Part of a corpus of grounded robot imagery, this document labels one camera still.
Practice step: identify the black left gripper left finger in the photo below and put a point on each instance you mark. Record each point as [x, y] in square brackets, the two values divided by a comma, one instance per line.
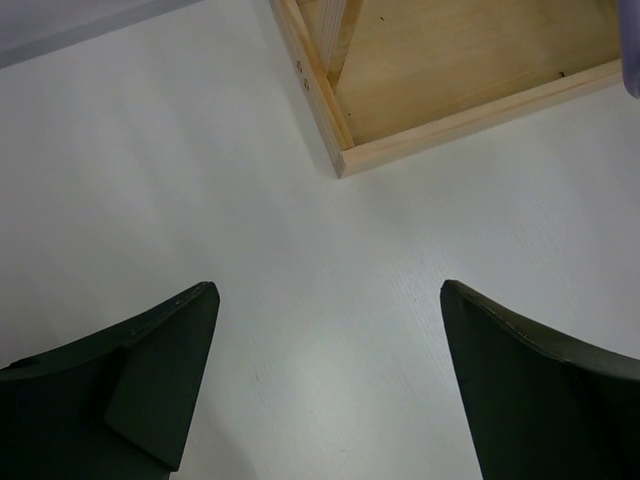
[117, 404]

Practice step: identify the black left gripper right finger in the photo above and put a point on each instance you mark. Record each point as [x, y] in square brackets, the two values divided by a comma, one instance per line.
[540, 404]

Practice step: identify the wooden clothes rack frame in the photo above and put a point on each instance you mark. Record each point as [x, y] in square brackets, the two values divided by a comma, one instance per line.
[388, 79]

